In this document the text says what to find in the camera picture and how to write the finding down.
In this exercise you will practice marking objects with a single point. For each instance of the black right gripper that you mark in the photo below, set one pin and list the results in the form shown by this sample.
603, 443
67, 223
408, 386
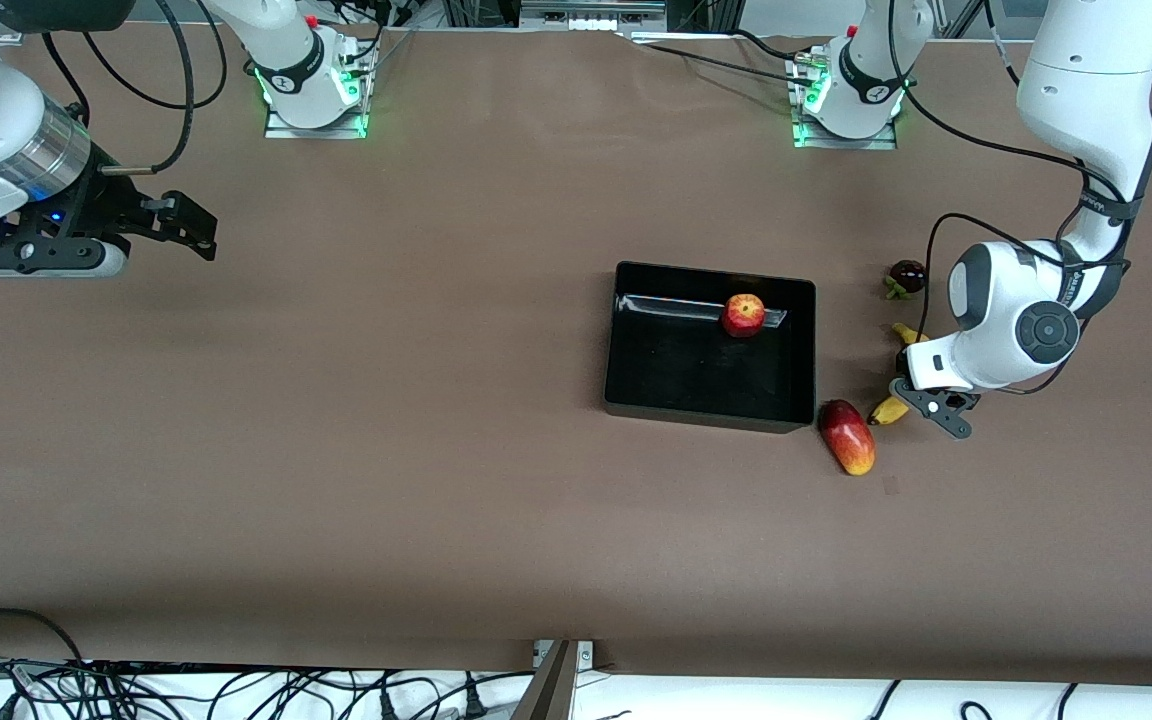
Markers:
104, 205

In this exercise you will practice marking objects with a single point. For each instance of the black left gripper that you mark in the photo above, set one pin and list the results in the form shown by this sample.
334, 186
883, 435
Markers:
955, 401

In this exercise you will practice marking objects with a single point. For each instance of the yellow banana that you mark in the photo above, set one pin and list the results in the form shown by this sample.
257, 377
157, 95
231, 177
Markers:
888, 411

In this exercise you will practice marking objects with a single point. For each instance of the small red apple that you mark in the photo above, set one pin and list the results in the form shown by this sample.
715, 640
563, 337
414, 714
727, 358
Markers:
744, 315

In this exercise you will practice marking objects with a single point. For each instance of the black plastic box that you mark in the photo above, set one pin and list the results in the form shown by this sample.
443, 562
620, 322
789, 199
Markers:
696, 375

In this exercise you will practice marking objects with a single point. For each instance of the red yellow mango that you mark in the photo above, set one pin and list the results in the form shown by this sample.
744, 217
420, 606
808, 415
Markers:
847, 437

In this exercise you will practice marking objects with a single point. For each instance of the dark purple mangosteen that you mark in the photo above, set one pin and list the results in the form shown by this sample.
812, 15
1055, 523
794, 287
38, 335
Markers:
908, 276

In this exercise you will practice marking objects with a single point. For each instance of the white device with sockets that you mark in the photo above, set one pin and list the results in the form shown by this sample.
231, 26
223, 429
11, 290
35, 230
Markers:
591, 20

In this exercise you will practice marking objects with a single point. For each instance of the grey metal bar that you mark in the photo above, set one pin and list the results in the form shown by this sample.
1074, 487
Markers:
548, 695

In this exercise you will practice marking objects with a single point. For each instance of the silver metal bracket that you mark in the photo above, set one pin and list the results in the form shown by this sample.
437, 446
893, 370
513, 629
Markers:
586, 655

